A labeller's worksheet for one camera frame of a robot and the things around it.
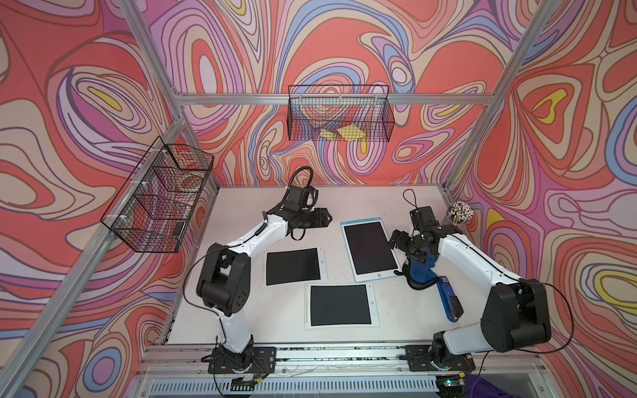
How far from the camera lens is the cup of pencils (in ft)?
2.89

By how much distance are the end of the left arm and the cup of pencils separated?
0.47 m

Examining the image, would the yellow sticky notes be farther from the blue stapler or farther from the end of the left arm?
the blue stapler

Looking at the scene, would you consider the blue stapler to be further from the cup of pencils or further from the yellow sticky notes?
the yellow sticky notes

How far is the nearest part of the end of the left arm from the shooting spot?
0.67 metres
